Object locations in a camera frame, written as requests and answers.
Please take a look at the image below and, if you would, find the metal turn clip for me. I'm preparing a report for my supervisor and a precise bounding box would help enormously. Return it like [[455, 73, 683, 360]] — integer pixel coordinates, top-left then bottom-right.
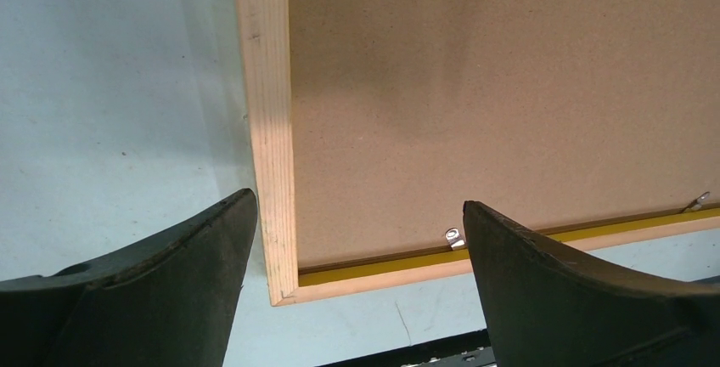
[[445, 228, 466, 251], [681, 191, 711, 213]]

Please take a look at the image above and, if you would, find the orange wooden picture frame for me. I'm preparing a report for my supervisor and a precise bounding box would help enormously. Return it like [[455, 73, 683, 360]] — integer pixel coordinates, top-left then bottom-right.
[[230, 0, 720, 308]]

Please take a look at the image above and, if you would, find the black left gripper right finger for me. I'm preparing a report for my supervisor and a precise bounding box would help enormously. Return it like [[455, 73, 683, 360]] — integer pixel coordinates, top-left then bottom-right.
[[463, 200, 719, 366]]

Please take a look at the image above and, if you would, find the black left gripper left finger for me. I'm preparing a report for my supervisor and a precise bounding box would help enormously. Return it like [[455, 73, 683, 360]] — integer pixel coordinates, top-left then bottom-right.
[[1, 189, 258, 366]]

